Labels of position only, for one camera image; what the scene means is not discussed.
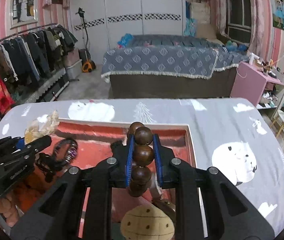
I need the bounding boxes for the pineapple plush hair clip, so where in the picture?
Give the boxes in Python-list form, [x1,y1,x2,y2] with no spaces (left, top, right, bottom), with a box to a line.
[120,205,175,239]

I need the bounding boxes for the wedding photo left wall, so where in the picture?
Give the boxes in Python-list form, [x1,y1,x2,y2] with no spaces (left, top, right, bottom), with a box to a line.
[10,0,38,29]

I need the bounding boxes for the rainbow rhinestone hair clip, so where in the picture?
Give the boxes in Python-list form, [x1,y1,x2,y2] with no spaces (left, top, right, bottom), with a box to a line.
[52,138,78,166]

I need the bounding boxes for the couple photo right wall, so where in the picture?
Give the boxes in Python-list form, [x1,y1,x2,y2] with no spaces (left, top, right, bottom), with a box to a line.
[271,0,284,31]

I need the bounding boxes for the brown wooden bead bracelet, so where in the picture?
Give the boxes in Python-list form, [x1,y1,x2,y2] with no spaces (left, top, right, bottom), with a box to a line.
[126,121,156,198]

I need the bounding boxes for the pink dresser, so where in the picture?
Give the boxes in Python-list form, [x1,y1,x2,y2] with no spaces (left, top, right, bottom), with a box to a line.
[230,62,284,109]

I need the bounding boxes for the dark window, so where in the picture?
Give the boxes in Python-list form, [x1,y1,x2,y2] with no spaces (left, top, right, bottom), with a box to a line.
[226,0,252,44]

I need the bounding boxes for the cream lace scrunchie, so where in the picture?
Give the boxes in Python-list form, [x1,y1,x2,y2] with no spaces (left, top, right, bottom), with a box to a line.
[24,110,60,145]

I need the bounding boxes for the cream tray with red lining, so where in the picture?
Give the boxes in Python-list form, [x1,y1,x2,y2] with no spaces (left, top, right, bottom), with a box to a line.
[19,117,203,240]

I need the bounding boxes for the white sliding wardrobe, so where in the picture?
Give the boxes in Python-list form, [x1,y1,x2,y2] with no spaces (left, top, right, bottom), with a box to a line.
[68,0,216,63]

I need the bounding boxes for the bed with blue cover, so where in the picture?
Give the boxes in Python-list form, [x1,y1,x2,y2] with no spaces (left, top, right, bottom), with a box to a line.
[101,35,249,99]

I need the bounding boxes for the grey bear print tablecloth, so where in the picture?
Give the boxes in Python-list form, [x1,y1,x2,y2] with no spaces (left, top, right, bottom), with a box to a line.
[0,99,284,233]

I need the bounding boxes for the pink curtain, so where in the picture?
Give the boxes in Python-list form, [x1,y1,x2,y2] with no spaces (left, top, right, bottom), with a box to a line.
[249,0,269,59]

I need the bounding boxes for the small white stool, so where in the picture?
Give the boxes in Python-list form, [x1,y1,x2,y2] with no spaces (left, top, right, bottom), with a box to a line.
[270,110,284,138]

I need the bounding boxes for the garment steamer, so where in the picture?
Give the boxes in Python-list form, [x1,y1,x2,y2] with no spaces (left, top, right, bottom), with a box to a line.
[74,7,96,73]

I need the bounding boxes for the person's left hand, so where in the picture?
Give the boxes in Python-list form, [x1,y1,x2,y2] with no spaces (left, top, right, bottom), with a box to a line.
[0,192,19,228]

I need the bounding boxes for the clothes rack with garments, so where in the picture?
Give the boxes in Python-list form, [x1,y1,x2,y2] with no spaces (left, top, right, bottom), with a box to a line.
[0,24,77,120]

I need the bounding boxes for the pink storage boxes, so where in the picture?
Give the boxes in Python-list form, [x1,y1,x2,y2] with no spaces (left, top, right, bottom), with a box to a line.
[63,48,82,80]

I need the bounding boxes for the orange scrunchie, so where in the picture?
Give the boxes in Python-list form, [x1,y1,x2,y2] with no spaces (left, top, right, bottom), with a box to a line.
[13,165,66,213]

